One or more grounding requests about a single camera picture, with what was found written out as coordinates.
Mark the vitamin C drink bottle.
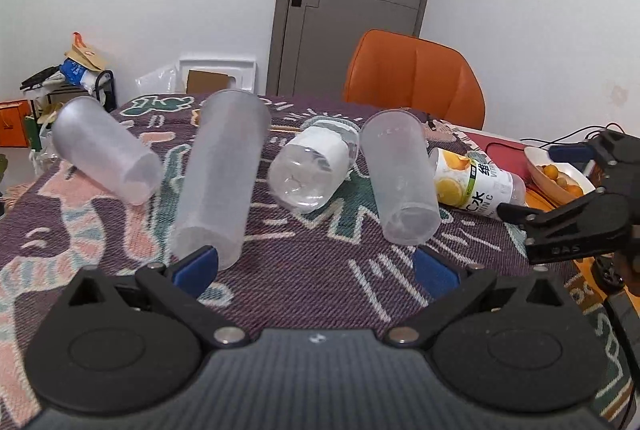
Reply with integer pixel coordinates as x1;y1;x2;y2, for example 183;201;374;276
430;147;526;219

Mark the frosted cup far left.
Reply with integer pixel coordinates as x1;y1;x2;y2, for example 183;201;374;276
51;96;164;205

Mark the frosted cup right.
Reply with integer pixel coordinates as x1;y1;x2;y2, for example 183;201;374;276
360;109;440;246

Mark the tall frosted cup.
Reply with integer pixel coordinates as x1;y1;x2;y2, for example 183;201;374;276
170;89;271;270

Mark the white bowl of oranges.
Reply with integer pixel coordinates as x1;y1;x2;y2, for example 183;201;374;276
524;146;594;206

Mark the patterned woven tablecloth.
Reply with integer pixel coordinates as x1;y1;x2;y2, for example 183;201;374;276
0;91;637;429

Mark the orange chair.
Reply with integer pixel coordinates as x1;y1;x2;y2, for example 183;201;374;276
343;30;486;129

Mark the clear bottle white label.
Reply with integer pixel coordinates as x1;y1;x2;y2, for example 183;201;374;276
267;116;360;213

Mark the orange shopping bag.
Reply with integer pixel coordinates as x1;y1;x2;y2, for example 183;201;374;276
0;100;30;147

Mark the black storage rack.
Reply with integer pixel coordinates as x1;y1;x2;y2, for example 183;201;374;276
20;66;117;113

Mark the white framed board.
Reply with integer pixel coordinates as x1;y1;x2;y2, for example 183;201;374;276
178;56;257;94

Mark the black cable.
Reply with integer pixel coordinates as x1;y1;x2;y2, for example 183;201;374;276
482;123;626;156

